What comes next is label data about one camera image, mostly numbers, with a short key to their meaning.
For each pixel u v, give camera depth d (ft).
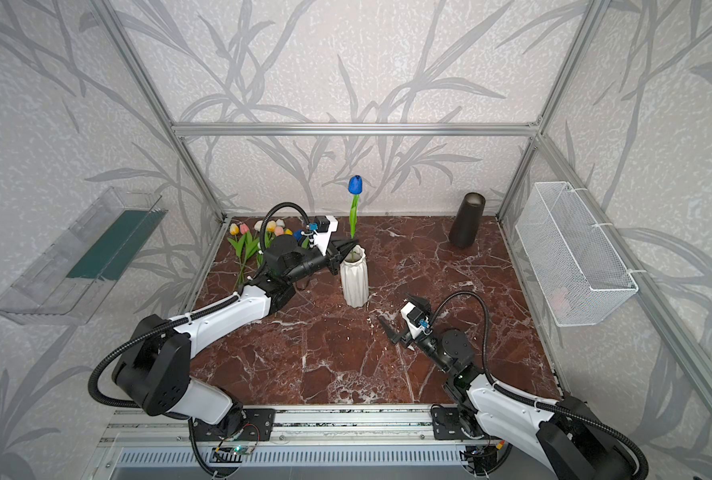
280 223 3.79
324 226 2.13
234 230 3.74
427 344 2.22
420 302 2.36
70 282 2.11
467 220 3.40
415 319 2.03
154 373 1.42
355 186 2.18
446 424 2.42
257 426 2.37
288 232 3.78
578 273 2.02
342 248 2.37
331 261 2.23
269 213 1.92
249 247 3.54
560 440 1.38
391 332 2.27
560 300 2.45
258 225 3.77
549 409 1.49
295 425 2.47
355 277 2.69
